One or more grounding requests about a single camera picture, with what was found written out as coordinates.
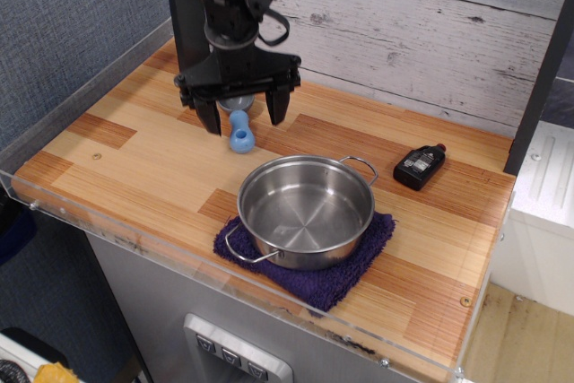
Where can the purple towel cloth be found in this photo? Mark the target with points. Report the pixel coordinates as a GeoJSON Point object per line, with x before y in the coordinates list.
{"type": "Point", "coordinates": [321, 289]}

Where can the dark grey left post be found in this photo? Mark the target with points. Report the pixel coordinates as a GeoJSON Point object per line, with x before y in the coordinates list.
{"type": "Point", "coordinates": [187, 17]}

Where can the stainless steel pot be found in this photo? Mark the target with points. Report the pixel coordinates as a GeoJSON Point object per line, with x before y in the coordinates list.
{"type": "Point", "coordinates": [305, 212]}

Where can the silver button panel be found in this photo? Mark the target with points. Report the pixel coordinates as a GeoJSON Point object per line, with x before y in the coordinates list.
{"type": "Point", "coordinates": [220, 356]}

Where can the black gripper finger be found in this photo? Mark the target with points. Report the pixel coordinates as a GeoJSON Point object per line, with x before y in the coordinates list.
{"type": "Point", "coordinates": [208, 114]}
{"type": "Point", "coordinates": [277, 102]}

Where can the clear acrylic guard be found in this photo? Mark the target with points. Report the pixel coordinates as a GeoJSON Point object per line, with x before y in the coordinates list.
{"type": "Point", "coordinates": [125, 162]}

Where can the small black bottle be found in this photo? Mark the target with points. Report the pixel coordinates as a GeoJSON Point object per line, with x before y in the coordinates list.
{"type": "Point", "coordinates": [419, 166]}

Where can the yellow black object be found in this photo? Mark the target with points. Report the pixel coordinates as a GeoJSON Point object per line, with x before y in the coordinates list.
{"type": "Point", "coordinates": [11, 372]}

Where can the white side cabinet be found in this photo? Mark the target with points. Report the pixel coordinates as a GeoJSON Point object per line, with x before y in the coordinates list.
{"type": "Point", "coordinates": [534, 257]}

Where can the blue grey toy spoon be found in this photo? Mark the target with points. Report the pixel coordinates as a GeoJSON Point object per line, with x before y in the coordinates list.
{"type": "Point", "coordinates": [242, 140]}

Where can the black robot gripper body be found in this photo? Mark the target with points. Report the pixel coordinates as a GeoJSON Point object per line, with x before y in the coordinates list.
{"type": "Point", "coordinates": [234, 73]}

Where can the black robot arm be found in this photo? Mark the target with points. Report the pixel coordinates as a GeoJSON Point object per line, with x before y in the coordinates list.
{"type": "Point", "coordinates": [236, 24]}

